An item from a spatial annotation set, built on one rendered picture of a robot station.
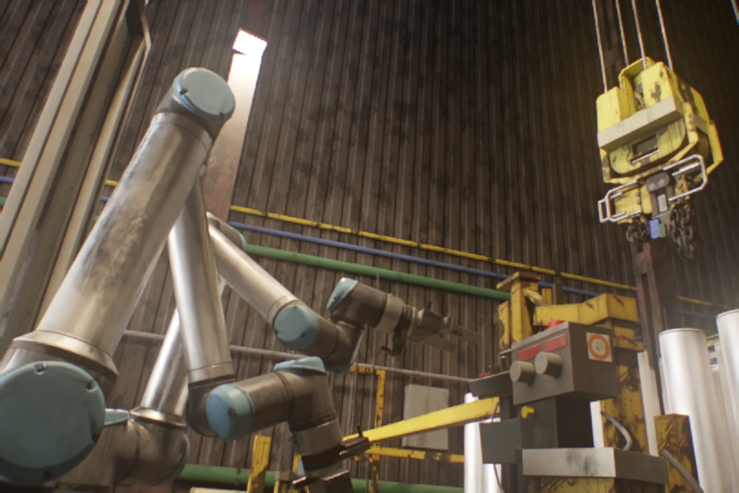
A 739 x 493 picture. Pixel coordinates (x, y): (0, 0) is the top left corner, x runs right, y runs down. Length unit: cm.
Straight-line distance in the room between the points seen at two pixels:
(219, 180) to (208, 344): 487
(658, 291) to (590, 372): 679
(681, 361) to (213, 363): 183
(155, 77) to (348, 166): 285
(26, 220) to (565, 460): 109
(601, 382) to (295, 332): 59
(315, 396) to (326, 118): 725
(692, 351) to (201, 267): 189
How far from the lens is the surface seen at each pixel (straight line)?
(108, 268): 90
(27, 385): 82
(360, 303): 128
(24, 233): 126
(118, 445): 150
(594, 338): 103
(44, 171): 132
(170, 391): 158
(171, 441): 159
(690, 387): 240
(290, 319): 116
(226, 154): 607
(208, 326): 109
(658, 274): 788
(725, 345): 228
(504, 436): 132
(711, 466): 237
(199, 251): 112
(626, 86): 306
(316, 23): 926
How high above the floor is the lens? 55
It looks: 25 degrees up
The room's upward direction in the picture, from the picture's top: 5 degrees clockwise
